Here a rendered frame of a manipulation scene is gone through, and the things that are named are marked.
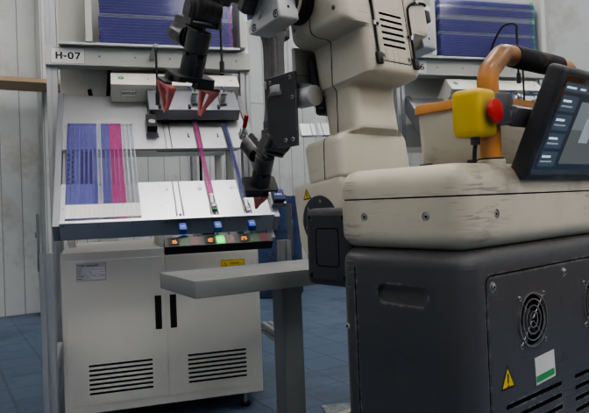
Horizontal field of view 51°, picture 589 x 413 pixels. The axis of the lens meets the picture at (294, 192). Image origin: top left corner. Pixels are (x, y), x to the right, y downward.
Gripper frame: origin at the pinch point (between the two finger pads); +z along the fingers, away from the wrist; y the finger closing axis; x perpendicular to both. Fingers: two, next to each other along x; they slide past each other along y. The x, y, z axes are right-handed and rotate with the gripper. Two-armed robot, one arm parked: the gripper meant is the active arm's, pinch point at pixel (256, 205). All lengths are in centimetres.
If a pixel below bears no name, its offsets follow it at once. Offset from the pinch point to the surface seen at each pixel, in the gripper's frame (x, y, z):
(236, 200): -12.7, 3.0, 8.9
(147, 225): -3.0, 32.6, 9.4
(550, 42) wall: -192, -255, 34
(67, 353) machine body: 4, 59, 62
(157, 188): -19.6, 28.3, 8.8
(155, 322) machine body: -2, 29, 56
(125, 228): -3.0, 39.1, 10.0
